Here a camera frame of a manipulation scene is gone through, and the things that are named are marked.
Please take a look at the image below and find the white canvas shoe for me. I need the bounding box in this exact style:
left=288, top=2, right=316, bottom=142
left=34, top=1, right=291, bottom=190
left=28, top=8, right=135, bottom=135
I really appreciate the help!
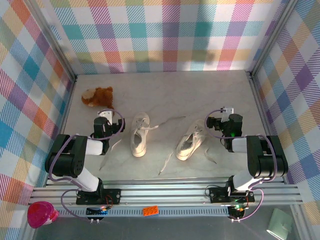
left=175, top=119, right=208, bottom=161
left=130, top=112, right=152, bottom=158

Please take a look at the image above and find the white sneaker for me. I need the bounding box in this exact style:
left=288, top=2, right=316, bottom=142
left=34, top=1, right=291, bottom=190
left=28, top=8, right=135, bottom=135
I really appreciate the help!
left=99, top=115, right=187, bottom=171
left=159, top=122, right=217, bottom=175

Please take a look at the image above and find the brown plush monkey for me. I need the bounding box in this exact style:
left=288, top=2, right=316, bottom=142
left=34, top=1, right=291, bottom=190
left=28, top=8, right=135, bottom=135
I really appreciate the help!
left=81, top=86, right=115, bottom=110

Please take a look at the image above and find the blue green circuit board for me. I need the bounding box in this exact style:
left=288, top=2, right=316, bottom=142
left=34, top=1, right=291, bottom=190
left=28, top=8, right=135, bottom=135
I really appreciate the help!
left=86, top=206, right=109, bottom=216

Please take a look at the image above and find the black round circuit board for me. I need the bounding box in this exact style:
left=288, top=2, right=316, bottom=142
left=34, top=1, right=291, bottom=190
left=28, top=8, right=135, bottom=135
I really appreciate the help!
left=228, top=204, right=247, bottom=221

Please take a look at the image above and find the orange toy brick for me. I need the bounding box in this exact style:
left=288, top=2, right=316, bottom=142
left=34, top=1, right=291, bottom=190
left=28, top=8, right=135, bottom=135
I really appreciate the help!
left=142, top=205, right=160, bottom=217

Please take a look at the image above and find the pale green pad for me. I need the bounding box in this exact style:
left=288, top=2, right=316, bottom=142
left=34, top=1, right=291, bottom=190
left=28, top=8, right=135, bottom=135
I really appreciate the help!
left=266, top=208, right=293, bottom=240

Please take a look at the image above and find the pink plastic bowl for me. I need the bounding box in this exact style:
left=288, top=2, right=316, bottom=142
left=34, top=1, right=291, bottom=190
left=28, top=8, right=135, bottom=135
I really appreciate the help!
left=26, top=201, right=60, bottom=229

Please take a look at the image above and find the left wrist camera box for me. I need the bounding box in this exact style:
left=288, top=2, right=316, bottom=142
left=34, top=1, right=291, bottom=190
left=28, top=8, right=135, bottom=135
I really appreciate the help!
left=96, top=109, right=115, bottom=120

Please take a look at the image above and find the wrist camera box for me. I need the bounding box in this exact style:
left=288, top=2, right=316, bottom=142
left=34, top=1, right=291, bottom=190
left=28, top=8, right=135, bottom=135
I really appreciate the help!
left=221, top=106, right=235, bottom=121
left=96, top=109, right=115, bottom=120

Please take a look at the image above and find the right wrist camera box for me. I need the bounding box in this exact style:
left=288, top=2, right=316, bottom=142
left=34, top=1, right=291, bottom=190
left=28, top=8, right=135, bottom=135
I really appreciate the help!
left=221, top=106, right=235, bottom=121

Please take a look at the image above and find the aluminium side rail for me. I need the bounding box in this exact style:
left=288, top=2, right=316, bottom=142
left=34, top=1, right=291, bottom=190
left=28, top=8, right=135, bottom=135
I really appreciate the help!
left=246, top=71, right=286, bottom=185
left=44, top=74, right=77, bottom=187

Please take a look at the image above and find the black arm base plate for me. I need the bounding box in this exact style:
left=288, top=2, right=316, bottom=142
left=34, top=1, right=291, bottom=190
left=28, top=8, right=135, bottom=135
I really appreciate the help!
left=208, top=186, right=256, bottom=204
left=75, top=188, right=122, bottom=206

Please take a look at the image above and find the aluminium rail frame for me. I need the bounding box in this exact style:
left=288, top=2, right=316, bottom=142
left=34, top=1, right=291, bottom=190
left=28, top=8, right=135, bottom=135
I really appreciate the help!
left=29, top=176, right=305, bottom=208

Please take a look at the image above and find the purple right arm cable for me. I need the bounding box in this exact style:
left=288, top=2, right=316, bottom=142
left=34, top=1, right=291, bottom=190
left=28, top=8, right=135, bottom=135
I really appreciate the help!
left=204, top=107, right=278, bottom=223

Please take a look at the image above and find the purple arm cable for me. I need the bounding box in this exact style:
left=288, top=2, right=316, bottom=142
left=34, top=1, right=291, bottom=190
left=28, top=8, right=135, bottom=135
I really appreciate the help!
left=204, top=107, right=278, bottom=223
left=48, top=108, right=126, bottom=223

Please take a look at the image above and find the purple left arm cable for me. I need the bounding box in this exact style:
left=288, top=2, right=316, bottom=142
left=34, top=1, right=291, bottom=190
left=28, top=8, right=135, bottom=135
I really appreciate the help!
left=48, top=108, right=126, bottom=223

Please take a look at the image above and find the grey slotted cable duct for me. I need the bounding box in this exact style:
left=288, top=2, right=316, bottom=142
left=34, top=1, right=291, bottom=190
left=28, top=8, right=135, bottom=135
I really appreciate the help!
left=57, top=208, right=232, bottom=218

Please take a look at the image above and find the aluminium corner post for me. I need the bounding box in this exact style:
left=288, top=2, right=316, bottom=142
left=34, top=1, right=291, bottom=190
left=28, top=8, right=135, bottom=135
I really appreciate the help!
left=23, top=0, right=77, bottom=82
left=246, top=0, right=300, bottom=78

